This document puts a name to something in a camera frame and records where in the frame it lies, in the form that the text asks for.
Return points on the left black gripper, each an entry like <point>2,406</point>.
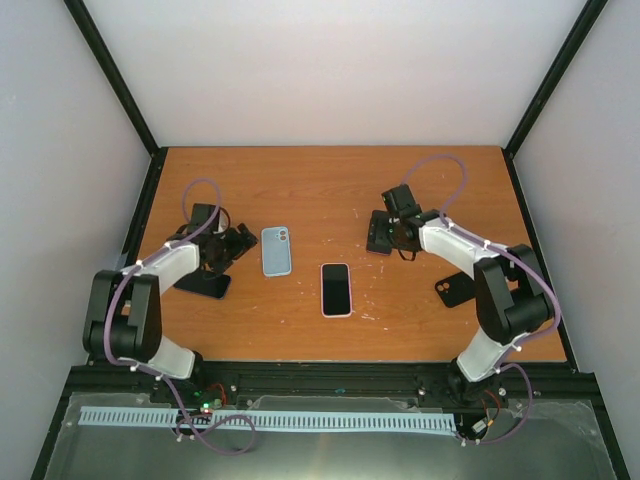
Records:
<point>239,247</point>

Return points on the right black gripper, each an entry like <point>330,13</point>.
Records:
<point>405,248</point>

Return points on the light blue phone case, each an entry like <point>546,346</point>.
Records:
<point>276,251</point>

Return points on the blue smartphone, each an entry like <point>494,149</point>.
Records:
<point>204,284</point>

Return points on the black smartphone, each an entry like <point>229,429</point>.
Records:
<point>335,289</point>

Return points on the pink phone case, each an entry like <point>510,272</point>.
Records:
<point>351,290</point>

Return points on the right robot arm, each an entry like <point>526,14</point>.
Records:
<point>512,299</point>

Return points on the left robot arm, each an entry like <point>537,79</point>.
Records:
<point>124,320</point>

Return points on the black phone case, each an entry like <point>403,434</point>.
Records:
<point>455,290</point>

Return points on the maroon smartphone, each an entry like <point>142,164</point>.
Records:
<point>380,233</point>

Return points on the small electronics board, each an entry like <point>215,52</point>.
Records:
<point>210,401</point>

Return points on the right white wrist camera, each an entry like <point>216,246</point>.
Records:
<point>400,202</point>

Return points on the light blue cable duct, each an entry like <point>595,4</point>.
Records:
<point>282,421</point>

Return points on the black aluminium frame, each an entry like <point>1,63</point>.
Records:
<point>579,31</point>

